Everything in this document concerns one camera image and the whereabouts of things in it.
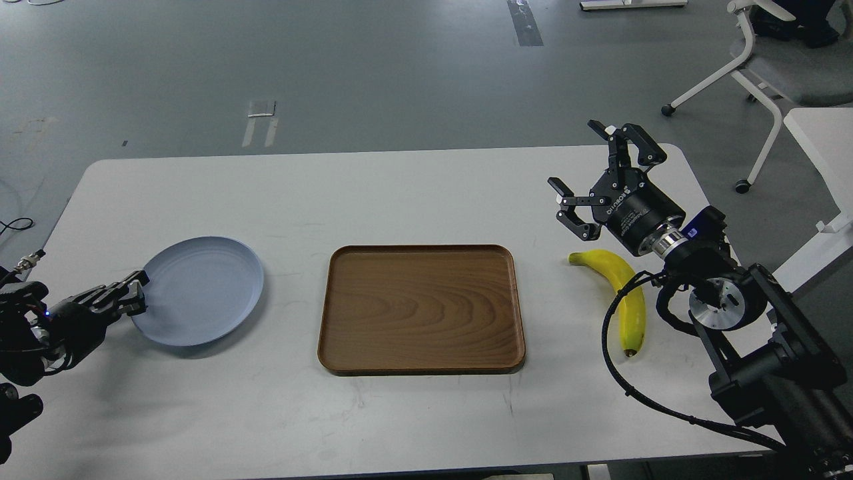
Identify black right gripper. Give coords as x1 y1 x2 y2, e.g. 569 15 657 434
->
548 119 686 257

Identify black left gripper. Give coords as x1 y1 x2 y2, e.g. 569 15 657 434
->
47 270 150 369

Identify light blue plate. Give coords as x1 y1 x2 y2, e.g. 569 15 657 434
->
132 236 265 347

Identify yellow banana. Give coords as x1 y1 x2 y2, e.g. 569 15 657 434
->
568 249 648 357

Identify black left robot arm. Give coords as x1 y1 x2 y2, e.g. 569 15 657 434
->
1 249 149 463

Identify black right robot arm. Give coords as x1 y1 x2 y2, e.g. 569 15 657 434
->
548 119 851 479

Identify grey floor tape strip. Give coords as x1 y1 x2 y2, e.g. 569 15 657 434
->
506 0 544 47

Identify white grey office chair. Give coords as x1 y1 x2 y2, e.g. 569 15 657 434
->
661 1 852 193

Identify brown wooden tray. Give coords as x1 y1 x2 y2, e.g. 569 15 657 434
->
317 244 526 376

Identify white side table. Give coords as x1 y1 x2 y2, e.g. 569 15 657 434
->
774 107 853 287

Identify white floor tape marks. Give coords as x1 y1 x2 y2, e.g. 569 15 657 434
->
241 99 280 148

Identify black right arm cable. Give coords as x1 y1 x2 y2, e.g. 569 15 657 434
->
601 269 800 454

